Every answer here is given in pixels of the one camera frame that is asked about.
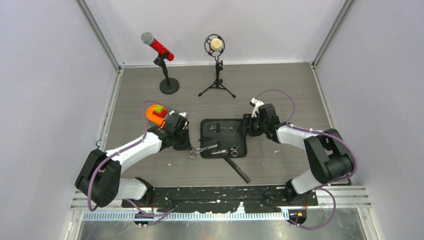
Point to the red toy block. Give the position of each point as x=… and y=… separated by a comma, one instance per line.
x=163, y=115

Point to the beige condenser microphone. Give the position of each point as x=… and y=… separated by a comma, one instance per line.
x=214, y=43

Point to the black comb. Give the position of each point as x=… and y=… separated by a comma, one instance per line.
x=238, y=170

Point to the lime green toy brick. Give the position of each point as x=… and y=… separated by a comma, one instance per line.
x=159, y=109

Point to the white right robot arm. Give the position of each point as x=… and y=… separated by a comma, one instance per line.
x=328, y=158

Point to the black round-base microphone stand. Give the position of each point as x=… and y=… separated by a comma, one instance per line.
x=168, y=85

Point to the orange curved toy slide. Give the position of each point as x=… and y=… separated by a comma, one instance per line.
x=154, y=119

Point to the red handheld microphone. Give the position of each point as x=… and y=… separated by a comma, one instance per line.
x=148, y=39

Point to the silver thinning scissors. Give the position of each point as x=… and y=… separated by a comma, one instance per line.
x=232, y=151

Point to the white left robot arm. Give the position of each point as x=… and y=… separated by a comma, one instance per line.
x=100, y=177

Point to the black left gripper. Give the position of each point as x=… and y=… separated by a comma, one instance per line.
x=186, y=145

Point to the silver hair scissors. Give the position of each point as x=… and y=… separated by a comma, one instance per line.
x=196, y=151

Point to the black tripod microphone stand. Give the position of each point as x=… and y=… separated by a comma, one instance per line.
x=218, y=82

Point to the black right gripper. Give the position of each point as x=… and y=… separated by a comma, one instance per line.
x=246, y=128

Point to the black tool pouch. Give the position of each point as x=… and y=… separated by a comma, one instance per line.
x=224, y=139

